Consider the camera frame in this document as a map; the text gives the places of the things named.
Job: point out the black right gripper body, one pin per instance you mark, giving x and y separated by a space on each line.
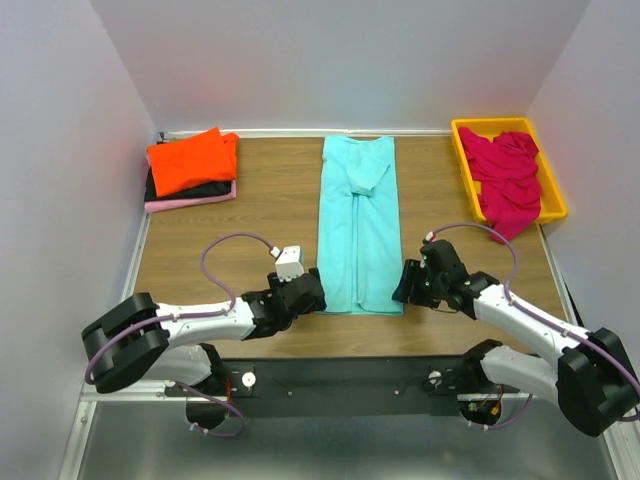
434 286

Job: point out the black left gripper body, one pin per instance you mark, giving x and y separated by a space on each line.
275 283

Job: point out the teal t shirt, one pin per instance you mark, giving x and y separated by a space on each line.
359 252

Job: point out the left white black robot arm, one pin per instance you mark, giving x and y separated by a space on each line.
126 344

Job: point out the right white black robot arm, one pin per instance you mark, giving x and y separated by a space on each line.
586 374

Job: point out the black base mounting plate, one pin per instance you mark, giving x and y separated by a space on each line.
342 387

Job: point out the magenta crumpled t shirt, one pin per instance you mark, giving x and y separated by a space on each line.
506 168

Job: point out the yellow plastic bin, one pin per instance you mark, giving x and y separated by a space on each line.
553 206

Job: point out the black folded t shirt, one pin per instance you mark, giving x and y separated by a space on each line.
210 189

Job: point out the pink folded t shirt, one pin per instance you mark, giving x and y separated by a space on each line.
164 205

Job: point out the orange folded t shirt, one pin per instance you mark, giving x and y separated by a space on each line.
203 158

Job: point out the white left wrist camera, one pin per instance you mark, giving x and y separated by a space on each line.
289 262

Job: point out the aluminium frame rail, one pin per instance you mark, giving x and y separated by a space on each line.
146 436

